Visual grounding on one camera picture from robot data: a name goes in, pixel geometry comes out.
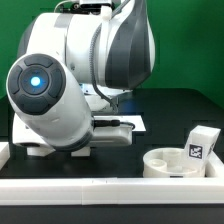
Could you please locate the white sheet with tags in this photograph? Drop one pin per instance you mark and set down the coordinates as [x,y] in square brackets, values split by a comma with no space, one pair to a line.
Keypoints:
[135,121]

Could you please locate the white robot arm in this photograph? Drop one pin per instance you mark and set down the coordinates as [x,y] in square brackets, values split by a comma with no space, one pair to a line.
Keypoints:
[70,66]

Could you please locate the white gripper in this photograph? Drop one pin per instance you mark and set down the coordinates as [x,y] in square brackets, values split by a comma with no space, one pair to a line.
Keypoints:
[101,131]

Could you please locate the camera on mount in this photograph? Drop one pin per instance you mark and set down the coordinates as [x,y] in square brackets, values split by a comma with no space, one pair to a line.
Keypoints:
[94,3]

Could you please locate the white front wall barrier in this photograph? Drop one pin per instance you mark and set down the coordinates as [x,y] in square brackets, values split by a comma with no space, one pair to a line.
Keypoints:
[114,191]

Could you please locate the white left wall barrier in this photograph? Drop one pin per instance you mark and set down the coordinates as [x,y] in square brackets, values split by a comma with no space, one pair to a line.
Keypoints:
[4,153]

